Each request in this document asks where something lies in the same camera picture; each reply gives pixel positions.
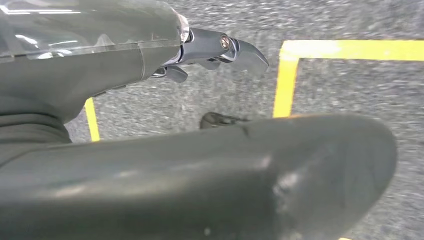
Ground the black robot left foot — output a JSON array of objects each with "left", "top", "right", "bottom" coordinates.
[{"left": 199, "top": 111, "right": 250, "bottom": 130}]

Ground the yellow floor tape square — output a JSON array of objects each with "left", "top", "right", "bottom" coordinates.
[
  {"left": 84, "top": 97, "right": 101, "bottom": 143},
  {"left": 272, "top": 39, "right": 424, "bottom": 118}
]

